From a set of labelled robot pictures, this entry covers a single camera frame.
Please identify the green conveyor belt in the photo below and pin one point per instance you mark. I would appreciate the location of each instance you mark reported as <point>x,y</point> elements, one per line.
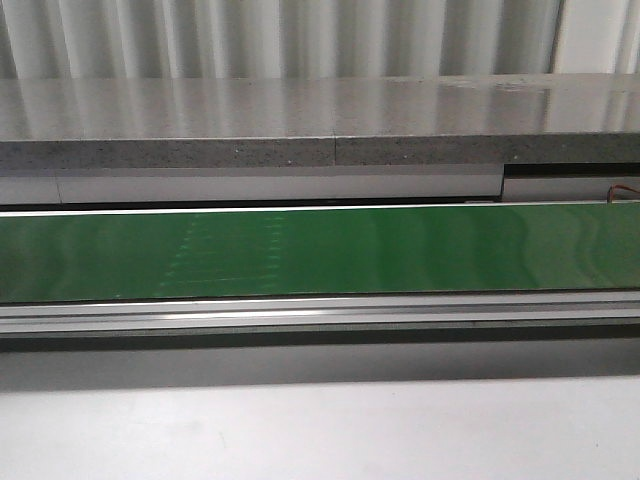
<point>201,298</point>

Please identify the grey stone counter ledge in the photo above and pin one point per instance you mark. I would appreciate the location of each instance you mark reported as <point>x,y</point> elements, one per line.
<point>512,138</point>

